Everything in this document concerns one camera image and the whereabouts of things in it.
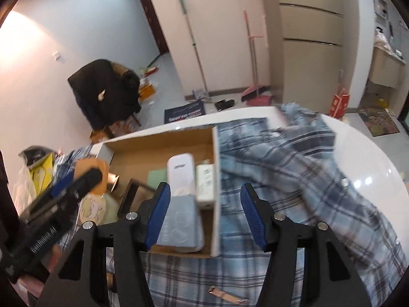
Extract small black charger cube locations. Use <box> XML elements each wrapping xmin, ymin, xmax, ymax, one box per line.
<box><xmin>108</xmin><ymin>173</ymin><xmax>121</xmax><ymax>193</ymax></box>

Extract red handled broom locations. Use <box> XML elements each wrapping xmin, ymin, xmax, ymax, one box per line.
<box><xmin>243</xmin><ymin>9</ymin><xmax>266</xmax><ymax>101</ymax></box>

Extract red cardboard box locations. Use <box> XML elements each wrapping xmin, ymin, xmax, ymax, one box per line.
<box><xmin>329</xmin><ymin>88</ymin><xmax>350</xmax><ymax>120</ymax></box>

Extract orange translucent box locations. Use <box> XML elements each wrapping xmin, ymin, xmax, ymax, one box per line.
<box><xmin>75</xmin><ymin>158</ymin><xmax>111</xmax><ymax>195</ymax></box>

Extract blue door mat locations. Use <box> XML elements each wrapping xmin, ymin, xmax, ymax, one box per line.
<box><xmin>164</xmin><ymin>100</ymin><xmax>206</xmax><ymax>125</ymax></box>

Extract person's left hand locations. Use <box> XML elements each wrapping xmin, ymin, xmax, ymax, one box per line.
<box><xmin>46</xmin><ymin>245</ymin><xmax>64</xmax><ymax>274</ymax></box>

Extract plastic bag with yellow contents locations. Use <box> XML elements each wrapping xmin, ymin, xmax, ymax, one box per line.
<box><xmin>19</xmin><ymin>145</ymin><xmax>56</xmax><ymax>199</ymax></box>

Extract white power adapter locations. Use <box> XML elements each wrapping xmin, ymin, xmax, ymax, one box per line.
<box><xmin>195</xmin><ymin>163</ymin><xmax>216</xmax><ymax>211</ymax></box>

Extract light blue packet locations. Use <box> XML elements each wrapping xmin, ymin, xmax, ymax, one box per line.
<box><xmin>158</xmin><ymin>195</ymin><xmax>205</xmax><ymax>253</ymax></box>

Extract round tin with cartoon lid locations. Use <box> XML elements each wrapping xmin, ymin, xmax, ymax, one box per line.
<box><xmin>77</xmin><ymin>193</ymin><xmax>120</xmax><ymax>227</ymax></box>

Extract green felt pouch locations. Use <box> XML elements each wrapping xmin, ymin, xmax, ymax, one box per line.
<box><xmin>147</xmin><ymin>169</ymin><xmax>168</xmax><ymax>190</ymax></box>

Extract black shoes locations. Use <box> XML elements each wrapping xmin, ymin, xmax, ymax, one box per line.
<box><xmin>215</xmin><ymin>99</ymin><xmax>236</xmax><ymax>111</ymax></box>

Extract mop with metal handle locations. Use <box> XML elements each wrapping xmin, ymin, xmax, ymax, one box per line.
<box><xmin>177</xmin><ymin>0</ymin><xmax>221</xmax><ymax>103</ymax></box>

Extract patterned floor rug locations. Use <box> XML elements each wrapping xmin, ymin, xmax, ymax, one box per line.
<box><xmin>356</xmin><ymin>107</ymin><xmax>401</xmax><ymax>137</ymax></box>

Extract red dustpan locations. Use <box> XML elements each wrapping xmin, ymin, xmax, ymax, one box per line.
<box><xmin>241</xmin><ymin>85</ymin><xmax>274</xmax><ymax>107</ymax></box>

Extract black rectangular case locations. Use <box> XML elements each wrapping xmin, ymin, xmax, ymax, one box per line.
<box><xmin>117</xmin><ymin>179</ymin><xmax>155</xmax><ymax>218</ymax></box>

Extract beige refrigerator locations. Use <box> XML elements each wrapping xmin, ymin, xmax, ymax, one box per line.
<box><xmin>268</xmin><ymin>0</ymin><xmax>358</xmax><ymax>116</ymax></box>

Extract black jacket on chair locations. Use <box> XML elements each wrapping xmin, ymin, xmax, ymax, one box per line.
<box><xmin>68</xmin><ymin>59</ymin><xmax>141</xmax><ymax>128</ymax></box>

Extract shallow cardboard box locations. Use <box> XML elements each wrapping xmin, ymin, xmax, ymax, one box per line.
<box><xmin>91</xmin><ymin>125</ymin><xmax>222</xmax><ymax>259</ymax></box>

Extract dark wooden door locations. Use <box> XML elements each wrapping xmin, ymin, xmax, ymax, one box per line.
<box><xmin>136</xmin><ymin>0</ymin><xmax>170</xmax><ymax>55</ymax></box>

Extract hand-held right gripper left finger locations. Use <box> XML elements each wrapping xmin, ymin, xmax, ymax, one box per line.
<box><xmin>36</xmin><ymin>182</ymin><xmax>171</xmax><ymax>307</ymax></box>

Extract blue plaid shirt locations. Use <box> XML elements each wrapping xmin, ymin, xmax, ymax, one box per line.
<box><xmin>48</xmin><ymin>102</ymin><xmax>406</xmax><ymax>307</ymax></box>

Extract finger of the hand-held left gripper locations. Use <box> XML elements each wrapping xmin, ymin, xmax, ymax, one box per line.
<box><xmin>30</xmin><ymin>167</ymin><xmax>103</xmax><ymax>212</ymax></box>

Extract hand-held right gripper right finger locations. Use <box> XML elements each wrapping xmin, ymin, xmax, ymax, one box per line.
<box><xmin>240</xmin><ymin>183</ymin><xmax>373</xmax><ymax>307</ymax></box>

